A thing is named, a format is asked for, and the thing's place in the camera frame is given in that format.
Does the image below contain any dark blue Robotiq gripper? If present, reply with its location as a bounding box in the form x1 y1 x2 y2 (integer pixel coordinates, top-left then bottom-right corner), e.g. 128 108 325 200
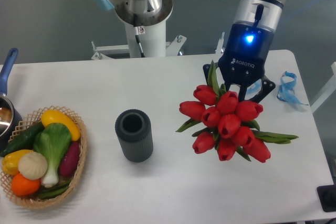
203 24 276 103

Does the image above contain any red tulip bouquet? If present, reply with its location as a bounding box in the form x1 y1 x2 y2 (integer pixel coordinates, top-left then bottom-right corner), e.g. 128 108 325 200
177 62 298 163

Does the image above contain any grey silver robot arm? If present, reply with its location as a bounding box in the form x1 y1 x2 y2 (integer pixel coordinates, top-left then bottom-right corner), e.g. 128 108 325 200
95 0 286 103

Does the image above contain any dark grey ribbed vase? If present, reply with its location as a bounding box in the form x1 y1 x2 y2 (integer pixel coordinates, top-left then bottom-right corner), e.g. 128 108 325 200
115 109 153 163

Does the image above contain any blue curved tape strip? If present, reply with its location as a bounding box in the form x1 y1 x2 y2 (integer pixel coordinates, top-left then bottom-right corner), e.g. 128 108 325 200
246 81 261 94

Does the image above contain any blue crumpled tape strip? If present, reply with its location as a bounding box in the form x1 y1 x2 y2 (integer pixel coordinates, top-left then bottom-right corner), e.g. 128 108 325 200
276 71 308 105

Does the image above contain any black device at edge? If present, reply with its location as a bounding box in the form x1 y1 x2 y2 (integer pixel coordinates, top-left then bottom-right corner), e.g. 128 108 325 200
317 185 335 212

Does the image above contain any purple sweet potato toy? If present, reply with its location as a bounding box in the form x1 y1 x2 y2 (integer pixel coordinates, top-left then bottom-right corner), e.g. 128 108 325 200
59 142 80 177

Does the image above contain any green bok choy toy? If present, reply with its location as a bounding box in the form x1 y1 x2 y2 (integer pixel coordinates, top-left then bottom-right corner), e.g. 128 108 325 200
34 123 71 188

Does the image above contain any green bean pods toy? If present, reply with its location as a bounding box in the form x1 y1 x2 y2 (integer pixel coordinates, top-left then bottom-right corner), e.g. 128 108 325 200
37 180 71 200

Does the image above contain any dark green cucumber toy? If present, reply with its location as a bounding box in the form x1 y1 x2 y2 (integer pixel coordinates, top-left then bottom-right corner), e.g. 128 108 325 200
1 121 44 157

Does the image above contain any cream garlic bun toy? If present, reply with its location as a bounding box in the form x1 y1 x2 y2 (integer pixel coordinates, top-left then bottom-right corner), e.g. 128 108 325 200
18 152 48 180

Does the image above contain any orange fruit toy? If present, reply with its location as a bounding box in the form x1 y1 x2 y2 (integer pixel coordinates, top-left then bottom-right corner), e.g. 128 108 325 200
11 173 40 196

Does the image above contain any yellow bell pepper toy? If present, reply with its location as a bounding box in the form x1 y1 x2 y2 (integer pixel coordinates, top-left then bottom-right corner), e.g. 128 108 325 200
2 150 33 175

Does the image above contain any white metal base frame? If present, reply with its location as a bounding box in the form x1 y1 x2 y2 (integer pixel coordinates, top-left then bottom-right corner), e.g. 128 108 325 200
91 32 225 60

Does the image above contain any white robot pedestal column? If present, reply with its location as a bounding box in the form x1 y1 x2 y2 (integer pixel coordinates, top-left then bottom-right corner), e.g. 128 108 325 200
124 21 166 58

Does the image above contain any white frame at right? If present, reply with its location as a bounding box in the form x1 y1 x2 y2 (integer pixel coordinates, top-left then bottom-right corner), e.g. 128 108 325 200
310 62 335 113

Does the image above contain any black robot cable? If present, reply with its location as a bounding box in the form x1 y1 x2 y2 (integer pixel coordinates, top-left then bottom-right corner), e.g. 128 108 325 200
132 14 146 58

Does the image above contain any blue handled steel pot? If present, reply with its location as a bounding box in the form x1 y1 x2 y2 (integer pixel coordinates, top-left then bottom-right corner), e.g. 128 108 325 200
1 48 22 151

